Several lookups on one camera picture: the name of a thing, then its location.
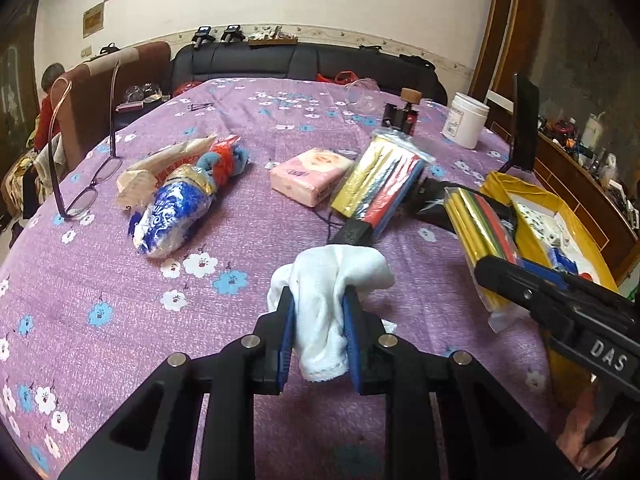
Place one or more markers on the red black small device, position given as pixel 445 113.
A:
pixel 404 118

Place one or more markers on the eyeglasses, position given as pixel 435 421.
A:
pixel 85 159

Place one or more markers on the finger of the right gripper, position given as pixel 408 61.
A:
pixel 548 306
pixel 536 275

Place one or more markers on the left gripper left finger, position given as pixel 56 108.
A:
pixel 256 364

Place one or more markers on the purple floral tablecloth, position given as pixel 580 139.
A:
pixel 85 319

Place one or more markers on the black phone on stand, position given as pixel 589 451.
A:
pixel 524 125

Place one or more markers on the blue white plastic bag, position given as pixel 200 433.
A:
pixel 165 223

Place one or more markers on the black leather sofa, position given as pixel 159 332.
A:
pixel 306 62

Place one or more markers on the white red wipes pack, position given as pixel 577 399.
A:
pixel 137 185

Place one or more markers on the pink tissue pack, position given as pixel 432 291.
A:
pixel 310 177

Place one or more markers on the colourful sheets bag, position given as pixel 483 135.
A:
pixel 481 234
pixel 381 178

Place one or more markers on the brown armchair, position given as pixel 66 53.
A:
pixel 145 63

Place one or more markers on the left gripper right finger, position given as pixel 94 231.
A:
pixel 446 418

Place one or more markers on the yellow rimmed white box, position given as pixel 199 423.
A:
pixel 567 379

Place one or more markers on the white towel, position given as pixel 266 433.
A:
pixel 317 280

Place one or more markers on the blue red knitted toy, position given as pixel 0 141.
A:
pixel 224 160

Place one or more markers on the white plastic jar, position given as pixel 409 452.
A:
pixel 465 121

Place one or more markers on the colourful sheets bag far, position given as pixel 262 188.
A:
pixel 381 178

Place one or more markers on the person in red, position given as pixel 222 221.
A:
pixel 49 76

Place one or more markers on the colourful sheets bag near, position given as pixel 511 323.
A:
pixel 481 234

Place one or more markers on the black foil pouch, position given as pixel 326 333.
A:
pixel 425 202

